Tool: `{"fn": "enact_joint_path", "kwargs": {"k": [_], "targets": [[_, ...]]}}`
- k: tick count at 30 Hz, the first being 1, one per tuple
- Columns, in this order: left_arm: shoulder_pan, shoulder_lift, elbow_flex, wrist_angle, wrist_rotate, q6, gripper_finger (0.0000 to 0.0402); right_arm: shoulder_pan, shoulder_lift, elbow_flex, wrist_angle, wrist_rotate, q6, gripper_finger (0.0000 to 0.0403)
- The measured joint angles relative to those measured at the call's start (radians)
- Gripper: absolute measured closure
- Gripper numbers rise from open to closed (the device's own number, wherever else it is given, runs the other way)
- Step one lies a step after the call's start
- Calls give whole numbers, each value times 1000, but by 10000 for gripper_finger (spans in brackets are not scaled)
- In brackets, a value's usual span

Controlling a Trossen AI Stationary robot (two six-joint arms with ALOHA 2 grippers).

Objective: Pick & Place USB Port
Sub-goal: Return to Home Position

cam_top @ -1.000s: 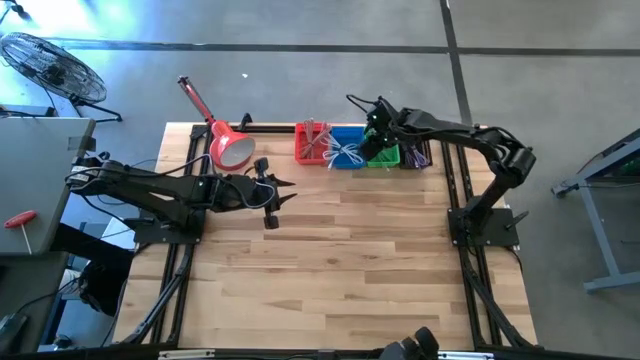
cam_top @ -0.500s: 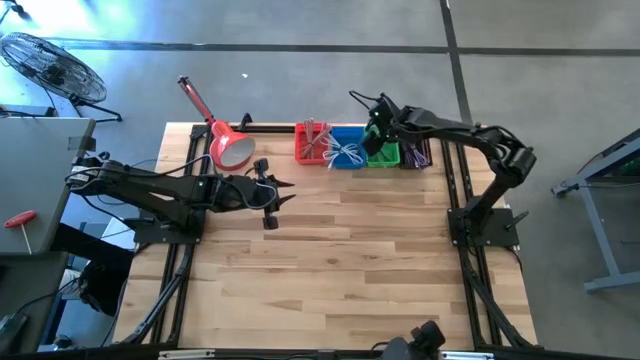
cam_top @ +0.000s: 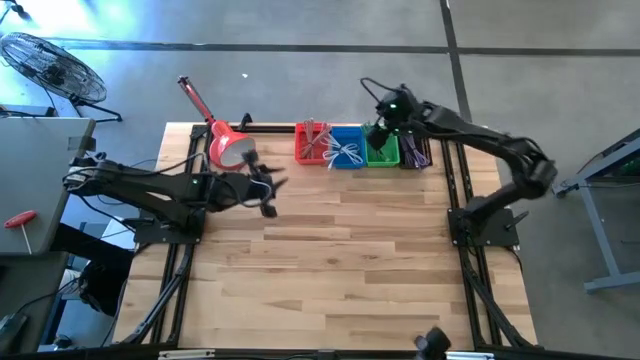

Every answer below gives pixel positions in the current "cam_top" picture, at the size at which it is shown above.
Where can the red plastic basket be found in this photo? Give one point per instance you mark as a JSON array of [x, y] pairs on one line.
[[299, 142]]

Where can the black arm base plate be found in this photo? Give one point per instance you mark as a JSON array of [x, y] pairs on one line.
[[150, 232], [500, 235]]

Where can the blue plastic basket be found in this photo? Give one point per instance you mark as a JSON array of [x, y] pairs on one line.
[[352, 132]]

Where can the black rounded bag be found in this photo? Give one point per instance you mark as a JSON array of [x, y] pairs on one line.
[[102, 290]]

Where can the black aluminium rail frame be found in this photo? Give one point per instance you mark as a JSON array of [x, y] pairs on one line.
[[446, 180]]

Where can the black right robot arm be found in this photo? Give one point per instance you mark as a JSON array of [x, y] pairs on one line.
[[500, 145]]

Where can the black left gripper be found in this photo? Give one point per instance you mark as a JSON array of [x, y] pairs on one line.
[[250, 187]]

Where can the green plastic basket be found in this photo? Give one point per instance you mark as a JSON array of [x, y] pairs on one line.
[[392, 157]]

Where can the silver metal bracket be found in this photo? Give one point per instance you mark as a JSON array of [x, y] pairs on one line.
[[185, 354], [470, 356]]

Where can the black floor fan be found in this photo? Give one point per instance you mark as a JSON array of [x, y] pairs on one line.
[[55, 67]]

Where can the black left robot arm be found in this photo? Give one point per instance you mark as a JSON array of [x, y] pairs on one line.
[[150, 187]]

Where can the dark grey desk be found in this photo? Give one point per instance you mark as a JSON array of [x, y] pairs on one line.
[[25, 285]]

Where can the black rounded object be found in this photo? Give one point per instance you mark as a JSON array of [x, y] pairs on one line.
[[435, 342]]

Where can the red desk lamp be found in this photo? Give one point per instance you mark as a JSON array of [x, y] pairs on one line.
[[225, 140]]

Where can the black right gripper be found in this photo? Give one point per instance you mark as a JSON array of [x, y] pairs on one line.
[[379, 137]]

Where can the black plastic basket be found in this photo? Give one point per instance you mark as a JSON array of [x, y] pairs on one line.
[[427, 155]]

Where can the grey metal table frame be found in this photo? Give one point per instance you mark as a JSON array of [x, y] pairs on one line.
[[600, 240]]

